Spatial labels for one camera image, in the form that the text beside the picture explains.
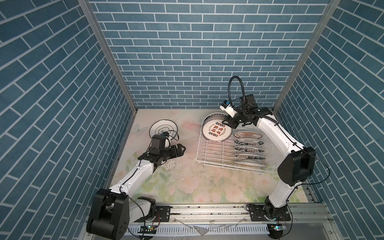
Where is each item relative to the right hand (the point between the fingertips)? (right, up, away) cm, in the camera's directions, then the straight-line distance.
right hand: (224, 117), depth 86 cm
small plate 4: (+17, -24, +8) cm, 31 cm away
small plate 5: (+13, -25, -5) cm, 29 cm away
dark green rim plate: (-3, +1, +8) cm, 9 cm away
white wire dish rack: (+2, -18, +13) cm, 22 cm away
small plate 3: (+18, -20, +10) cm, 29 cm away
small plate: (+17, -11, +12) cm, 24 cm away
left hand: (-26, -18, 0) cm, 32 cm away
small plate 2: (+18, -16, +13) cm, 28 cm away
